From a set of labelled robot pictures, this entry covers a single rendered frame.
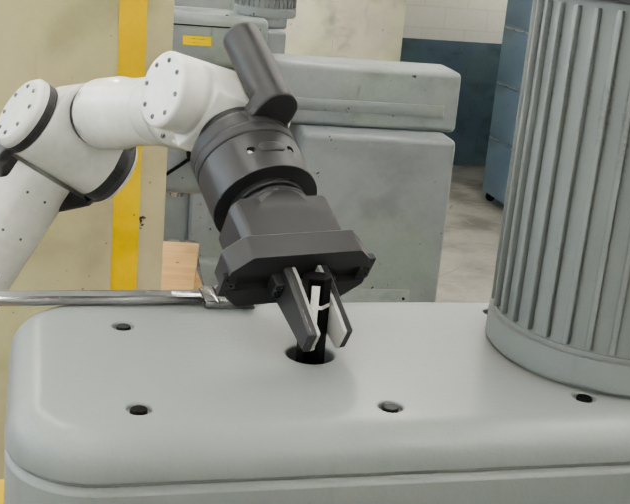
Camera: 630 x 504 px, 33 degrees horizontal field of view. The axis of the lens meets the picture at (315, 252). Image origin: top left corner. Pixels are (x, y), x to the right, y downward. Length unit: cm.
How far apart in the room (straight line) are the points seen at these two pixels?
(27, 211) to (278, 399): 49
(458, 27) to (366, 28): 146
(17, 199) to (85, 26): 135
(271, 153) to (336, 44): 839
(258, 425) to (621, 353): 27
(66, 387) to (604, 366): 38
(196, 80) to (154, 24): 158
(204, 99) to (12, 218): 32
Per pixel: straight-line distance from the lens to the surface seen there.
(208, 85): 90
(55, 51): 247
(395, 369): 81
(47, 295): 89
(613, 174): 78
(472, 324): 92
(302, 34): 915
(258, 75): 89
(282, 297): 81
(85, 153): 112
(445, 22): 1044
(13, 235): 115
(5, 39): 247
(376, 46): 933
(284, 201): 84
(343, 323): 79
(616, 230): 78
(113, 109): 104
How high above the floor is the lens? 220
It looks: 17 degrees down
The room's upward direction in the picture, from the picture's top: 5 degrees clockwise
